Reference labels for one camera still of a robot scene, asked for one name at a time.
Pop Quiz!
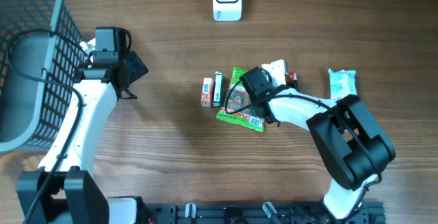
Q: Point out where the green snack bag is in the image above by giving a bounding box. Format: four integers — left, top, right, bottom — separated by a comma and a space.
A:
216, 66, 266, 133

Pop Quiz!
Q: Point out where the light teal tissue packet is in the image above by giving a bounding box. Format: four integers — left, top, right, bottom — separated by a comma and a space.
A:
328, 69, 357, 99

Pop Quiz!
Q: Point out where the black camera cable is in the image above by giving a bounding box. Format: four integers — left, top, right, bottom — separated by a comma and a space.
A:
224, 66, 383, 221
5, 28, 133, 224

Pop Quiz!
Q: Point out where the red chocolate bar wrapper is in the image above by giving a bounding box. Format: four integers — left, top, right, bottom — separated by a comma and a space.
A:
287, 71, 298, 85

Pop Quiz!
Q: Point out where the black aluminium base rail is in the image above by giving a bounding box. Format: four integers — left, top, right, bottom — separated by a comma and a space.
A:
143, 199, 386, 224

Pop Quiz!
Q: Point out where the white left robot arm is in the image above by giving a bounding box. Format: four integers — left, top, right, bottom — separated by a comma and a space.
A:
16, 27, 155, 223

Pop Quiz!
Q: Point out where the black left camera cable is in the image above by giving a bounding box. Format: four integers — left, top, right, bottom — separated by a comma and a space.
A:
5, 28, 133, 224

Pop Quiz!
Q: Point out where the green white gum pack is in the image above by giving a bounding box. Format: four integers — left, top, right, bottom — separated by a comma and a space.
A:
212, 72, 223, 107

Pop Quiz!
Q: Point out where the black right camera cable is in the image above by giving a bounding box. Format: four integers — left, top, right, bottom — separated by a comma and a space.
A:
224, 66, 383, 221

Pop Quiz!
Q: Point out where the grey plastic mesh basket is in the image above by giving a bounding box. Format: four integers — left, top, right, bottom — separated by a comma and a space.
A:
1, 0, 87, 152

